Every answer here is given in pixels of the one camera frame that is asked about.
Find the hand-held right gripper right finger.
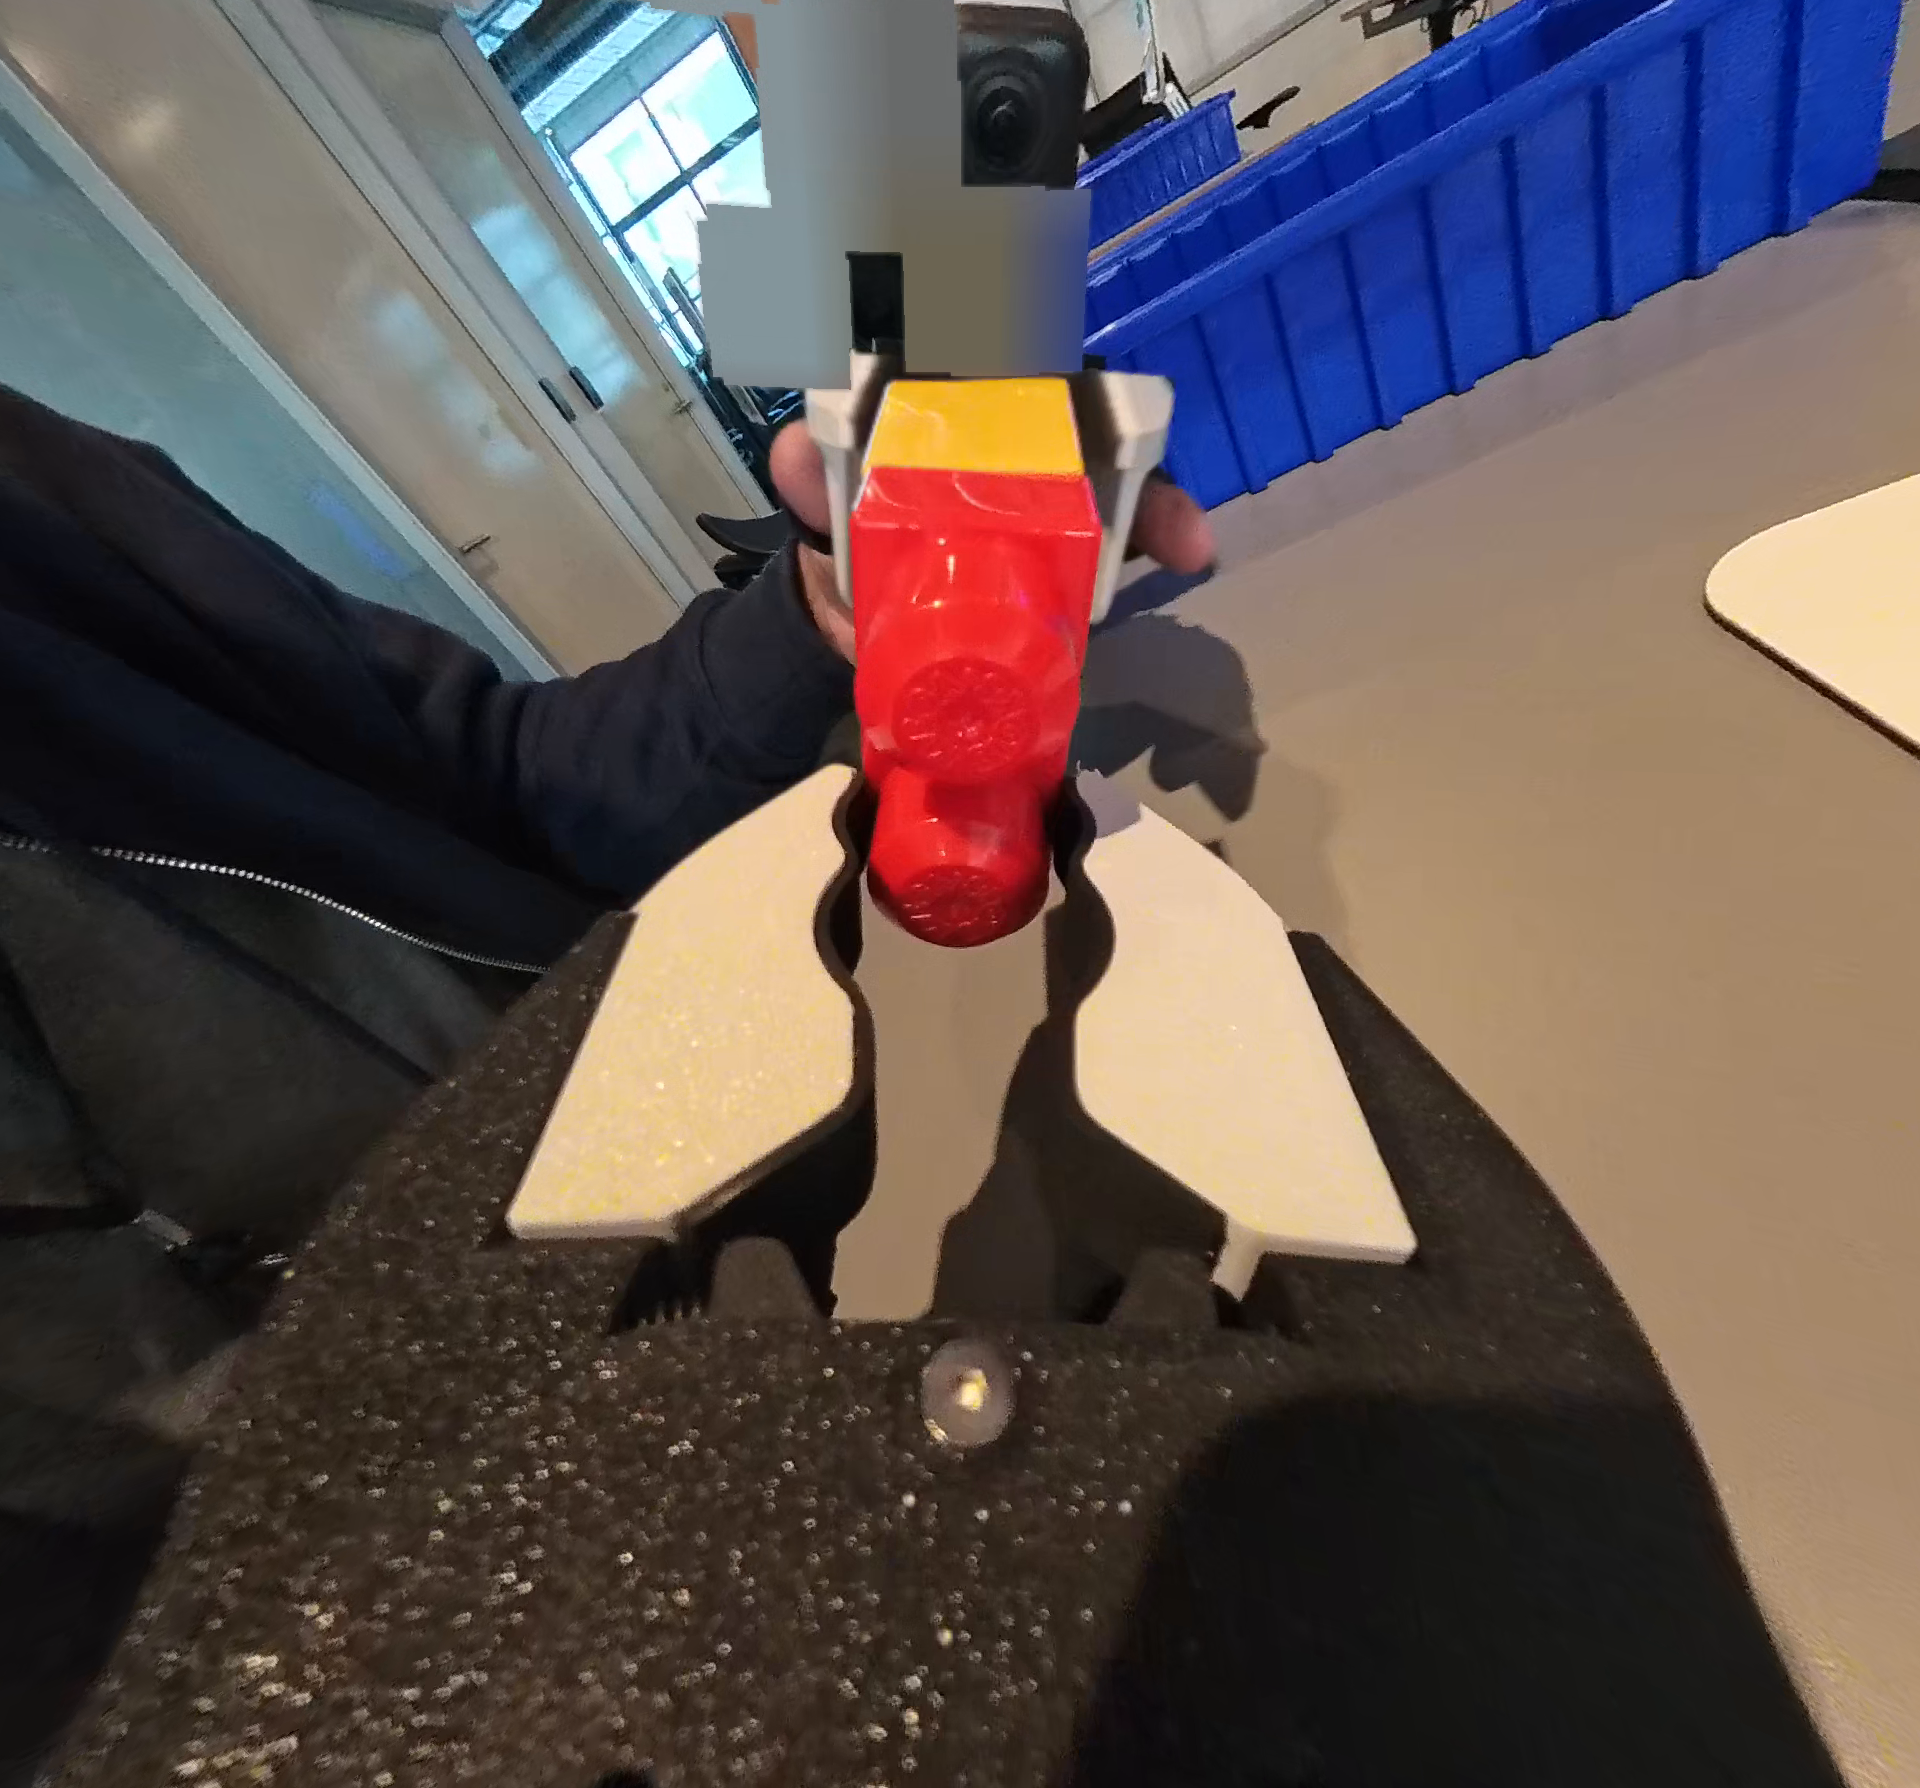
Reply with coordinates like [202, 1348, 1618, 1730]
[1056, 783, 1418, 1302]

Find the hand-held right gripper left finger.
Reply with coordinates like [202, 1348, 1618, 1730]
[507, 764, 875, 1242]

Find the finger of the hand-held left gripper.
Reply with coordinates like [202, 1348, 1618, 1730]
[809, 347, 902, 538]
[1067, 373, 1175, 625]

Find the yellow single-stud mega block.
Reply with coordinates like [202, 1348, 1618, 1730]
[869, 379, 1086, 479]

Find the red two-stud mega block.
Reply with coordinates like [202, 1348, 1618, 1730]
[846, 459, 1104, 949]

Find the blue plastic bin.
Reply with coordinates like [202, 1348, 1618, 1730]
[1080, 93, 1239, 245]
[1080, 0, 1920, 513]

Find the person's left hand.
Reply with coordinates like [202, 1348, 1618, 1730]
[773, 420, 1217, 664]

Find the black stool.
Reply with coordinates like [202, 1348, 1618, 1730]
[695, 510, 785, 589]

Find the person's navy jacket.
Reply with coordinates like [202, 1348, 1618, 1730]
[0, 828, 573, 1220]

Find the white framed glass door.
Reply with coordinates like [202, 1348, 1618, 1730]
[0, 0, 721, 679]

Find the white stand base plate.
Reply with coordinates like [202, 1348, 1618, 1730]
[1705, 475, 1920, 756]

